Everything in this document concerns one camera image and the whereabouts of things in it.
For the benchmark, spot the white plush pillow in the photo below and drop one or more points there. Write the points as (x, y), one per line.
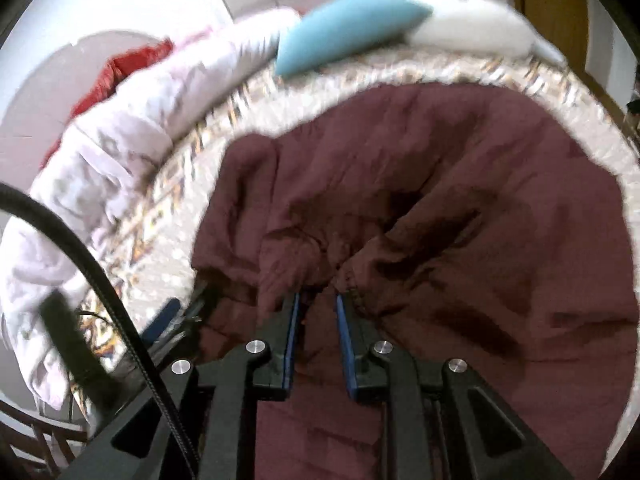
(475, 25)

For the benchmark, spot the brown wooden door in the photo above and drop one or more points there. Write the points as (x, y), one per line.
(550, 0)

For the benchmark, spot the pale pink duvet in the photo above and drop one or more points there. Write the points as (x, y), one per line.
(150, 100)

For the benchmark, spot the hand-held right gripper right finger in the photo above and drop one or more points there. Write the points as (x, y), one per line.
(346, 345)

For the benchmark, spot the red cloth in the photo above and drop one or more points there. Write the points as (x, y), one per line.
(125, 67)

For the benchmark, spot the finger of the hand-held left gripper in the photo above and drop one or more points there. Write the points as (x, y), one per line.
(162, 317)

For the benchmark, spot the dark wooden chair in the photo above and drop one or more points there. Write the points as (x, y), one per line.
(50, 435)

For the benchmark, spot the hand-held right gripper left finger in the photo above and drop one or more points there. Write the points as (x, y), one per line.
(292, 340)

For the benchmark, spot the maroon quilted jacket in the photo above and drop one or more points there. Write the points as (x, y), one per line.
(450, 210)

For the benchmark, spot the light blue pillow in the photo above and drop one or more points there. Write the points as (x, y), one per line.
(345, 30)

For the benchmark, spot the beige dotted quilted bedspread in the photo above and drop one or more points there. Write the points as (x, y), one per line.
(590, 125)

